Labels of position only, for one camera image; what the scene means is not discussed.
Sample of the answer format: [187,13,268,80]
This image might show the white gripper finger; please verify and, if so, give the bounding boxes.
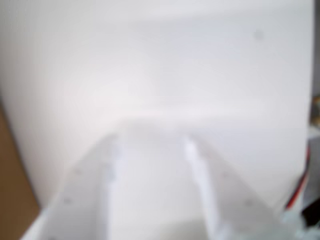
[19,133,125,240]
[184,134,286,240]

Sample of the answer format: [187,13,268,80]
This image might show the brown cardboard box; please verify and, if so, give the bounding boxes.
[0,99,42,240]

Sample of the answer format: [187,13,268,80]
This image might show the red and black motor cable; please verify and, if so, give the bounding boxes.
[284,147,312,211]

